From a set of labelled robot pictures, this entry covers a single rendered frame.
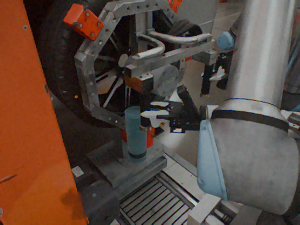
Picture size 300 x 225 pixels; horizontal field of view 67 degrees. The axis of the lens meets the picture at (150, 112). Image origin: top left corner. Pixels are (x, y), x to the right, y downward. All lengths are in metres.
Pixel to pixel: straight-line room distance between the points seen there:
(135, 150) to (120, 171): 0.40
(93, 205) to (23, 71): 0.73
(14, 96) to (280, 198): 0.42
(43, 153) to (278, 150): 0.42
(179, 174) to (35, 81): 1.25
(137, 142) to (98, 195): 0.29
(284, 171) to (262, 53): 0.17
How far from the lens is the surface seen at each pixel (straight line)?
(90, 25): 0.80
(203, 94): 1.00
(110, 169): 1.39
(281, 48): 0.41
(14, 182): 0.53
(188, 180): 1.53
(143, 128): 0.79
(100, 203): 1.05
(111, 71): 1.02
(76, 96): 0.95
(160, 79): 0.86
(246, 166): 0.34
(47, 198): 0.60
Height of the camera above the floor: 1.25
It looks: 34 degrees down
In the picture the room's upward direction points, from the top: straight up
